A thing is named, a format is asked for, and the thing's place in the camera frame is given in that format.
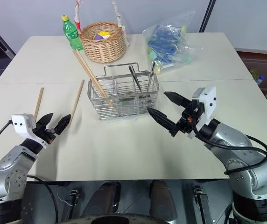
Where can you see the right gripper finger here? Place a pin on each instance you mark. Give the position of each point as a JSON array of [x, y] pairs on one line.
[[177, 99], [162, 117]]

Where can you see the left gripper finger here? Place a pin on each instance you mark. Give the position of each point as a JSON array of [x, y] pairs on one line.
[[63, 124], [45, 121]]

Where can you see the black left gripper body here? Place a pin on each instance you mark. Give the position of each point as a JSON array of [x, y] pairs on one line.
[[43, 134]]

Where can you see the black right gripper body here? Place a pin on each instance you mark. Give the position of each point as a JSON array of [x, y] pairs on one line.
[[189, 119]]

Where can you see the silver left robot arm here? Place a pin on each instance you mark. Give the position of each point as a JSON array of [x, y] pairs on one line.
[[9, 163]]

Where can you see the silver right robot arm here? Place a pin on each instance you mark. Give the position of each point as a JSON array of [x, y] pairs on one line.
[[231, 140]]

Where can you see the metal spoon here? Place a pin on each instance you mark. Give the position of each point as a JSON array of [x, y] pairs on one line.
[[151, 77]]

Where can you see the dark utensils in basket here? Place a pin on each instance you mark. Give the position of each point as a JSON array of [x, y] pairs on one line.
[[134, 78]]

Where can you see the wooden chopstick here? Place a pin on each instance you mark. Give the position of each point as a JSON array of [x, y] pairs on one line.
[[76, 102], [86, 65], [38, 105], [85, 70]]

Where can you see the clear plastic bag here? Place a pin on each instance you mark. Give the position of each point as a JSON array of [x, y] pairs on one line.
[[190, 46]]

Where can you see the blue plastic tray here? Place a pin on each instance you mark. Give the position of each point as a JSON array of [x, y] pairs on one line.
[[163, 40]]

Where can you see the small bottle with blue cap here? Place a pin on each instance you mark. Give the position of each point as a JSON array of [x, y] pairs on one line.
[[260, 80]]

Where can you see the black pole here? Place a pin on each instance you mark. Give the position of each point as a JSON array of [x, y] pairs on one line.
[[207, 16]]

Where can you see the green plastic bottle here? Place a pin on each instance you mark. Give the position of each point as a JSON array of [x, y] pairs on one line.
[[72, 35]]

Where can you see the purple yellow white ball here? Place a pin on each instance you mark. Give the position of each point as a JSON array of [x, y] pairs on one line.
[[102, 35]]

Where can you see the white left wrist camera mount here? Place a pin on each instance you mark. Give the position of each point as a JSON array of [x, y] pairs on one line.
[[22, 124]]

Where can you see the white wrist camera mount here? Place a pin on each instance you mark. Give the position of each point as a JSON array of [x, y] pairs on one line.
[[208, 105], [22, 124]]

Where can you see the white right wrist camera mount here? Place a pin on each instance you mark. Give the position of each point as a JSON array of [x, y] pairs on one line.
[[208, 105]]

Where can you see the black clamp bracket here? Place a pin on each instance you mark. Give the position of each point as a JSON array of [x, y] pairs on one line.
[[202, 203], [74, 198]]

